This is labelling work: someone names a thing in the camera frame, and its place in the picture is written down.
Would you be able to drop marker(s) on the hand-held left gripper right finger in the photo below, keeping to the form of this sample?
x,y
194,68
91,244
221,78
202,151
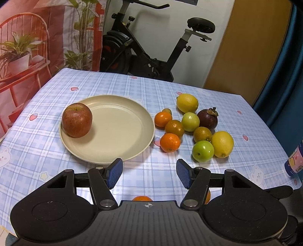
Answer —
x,y
183,173

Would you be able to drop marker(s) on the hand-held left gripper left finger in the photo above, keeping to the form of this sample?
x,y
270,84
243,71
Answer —
x,y
114,173

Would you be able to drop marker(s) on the green jujube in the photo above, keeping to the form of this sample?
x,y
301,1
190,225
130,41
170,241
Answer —
x,y
202,151

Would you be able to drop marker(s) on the bright orange mandarin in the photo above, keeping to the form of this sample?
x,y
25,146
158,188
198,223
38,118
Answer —
x,y
208,196
170,142
142,198
162,119

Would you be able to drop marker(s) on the dark greenish mandarin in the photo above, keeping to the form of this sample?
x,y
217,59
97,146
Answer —
x,y
174,127
202,134

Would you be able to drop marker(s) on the beige round plate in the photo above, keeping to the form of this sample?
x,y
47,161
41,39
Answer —
x,y
120,127

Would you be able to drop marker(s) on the yellow lemon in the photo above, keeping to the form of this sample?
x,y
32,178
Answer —
x,y
187,103
222,144

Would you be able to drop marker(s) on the yellow-green jujube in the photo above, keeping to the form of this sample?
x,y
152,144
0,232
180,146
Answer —
x,y
190,121

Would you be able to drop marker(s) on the dark purple mangosteen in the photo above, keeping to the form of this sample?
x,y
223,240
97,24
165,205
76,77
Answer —
x,y
208,119

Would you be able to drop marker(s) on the small green fruit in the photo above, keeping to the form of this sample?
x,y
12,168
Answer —
x,y
167,110

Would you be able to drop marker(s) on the cartoon print cup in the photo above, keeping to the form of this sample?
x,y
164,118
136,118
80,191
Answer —
x,y
295,162

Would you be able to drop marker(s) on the red apple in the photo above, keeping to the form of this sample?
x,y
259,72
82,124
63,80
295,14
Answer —
x,y
77,119

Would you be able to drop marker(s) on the blue checked tablecloth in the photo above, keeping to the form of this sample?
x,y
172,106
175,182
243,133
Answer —
x,y
151,89

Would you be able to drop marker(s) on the blue curtain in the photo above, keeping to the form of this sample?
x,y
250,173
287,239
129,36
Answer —
x,y
284,82

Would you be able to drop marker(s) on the black exercise bike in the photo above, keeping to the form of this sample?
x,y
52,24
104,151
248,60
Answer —
x,y
139,54

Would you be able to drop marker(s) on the wooden door panel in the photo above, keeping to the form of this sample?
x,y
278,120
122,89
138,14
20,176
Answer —
x,y
246,47

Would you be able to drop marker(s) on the pink printed backdrop cloth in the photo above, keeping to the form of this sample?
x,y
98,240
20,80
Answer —
x,y
35,47

